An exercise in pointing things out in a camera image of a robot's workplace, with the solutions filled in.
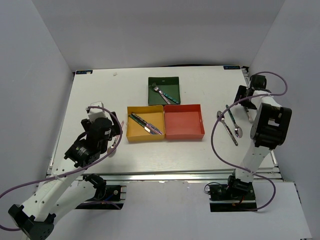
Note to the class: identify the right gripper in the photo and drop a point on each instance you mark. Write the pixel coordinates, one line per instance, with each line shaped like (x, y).
(242, 90)

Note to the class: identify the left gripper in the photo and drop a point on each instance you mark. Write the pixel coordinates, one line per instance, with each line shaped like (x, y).
(116, 129)

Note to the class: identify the pink handled spoon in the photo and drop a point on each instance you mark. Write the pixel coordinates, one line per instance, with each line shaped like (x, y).
(111, 149)

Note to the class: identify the black handled fork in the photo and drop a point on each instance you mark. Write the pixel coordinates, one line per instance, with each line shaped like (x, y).
(250, 119)

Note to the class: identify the green handled knife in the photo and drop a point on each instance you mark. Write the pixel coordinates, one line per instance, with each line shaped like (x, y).
(144, 124)

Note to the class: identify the black handled spoon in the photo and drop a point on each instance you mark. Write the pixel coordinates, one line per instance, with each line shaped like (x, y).
(221, 119)

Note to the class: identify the green handled fork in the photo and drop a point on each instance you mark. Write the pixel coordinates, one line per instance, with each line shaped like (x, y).
(170, 98)

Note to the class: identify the pink handled fork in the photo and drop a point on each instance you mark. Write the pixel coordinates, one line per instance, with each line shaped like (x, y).
(157, 90)

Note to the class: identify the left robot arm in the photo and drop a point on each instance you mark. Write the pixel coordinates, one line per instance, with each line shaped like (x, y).
(36, 217)

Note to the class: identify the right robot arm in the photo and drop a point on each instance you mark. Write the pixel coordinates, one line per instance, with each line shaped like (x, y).
(269, 130)

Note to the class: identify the right blue corner label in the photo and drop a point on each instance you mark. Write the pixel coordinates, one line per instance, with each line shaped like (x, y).
(231, 67)

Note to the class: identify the blue corner label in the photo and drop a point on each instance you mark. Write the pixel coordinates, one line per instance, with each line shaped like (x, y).
(231, 67)
(84, 72)

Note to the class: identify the yellow container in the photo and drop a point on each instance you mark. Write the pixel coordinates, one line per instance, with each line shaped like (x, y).
(152, 115)

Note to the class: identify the left blue corner label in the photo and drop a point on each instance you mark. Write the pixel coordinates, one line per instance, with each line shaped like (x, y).
(84, 72)

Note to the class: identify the red container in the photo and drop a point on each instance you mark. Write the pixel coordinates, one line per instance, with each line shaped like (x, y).
(183, 122)

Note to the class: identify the green container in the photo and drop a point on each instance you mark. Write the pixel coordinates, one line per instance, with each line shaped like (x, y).
(169, 85)

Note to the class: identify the green handled spoon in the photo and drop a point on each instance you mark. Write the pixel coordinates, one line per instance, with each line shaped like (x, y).
(237, 129)

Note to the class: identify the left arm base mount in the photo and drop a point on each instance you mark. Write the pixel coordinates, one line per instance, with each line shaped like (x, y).
(108, 197)

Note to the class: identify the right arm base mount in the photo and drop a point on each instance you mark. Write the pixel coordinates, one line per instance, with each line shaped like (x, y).
(225, 200)

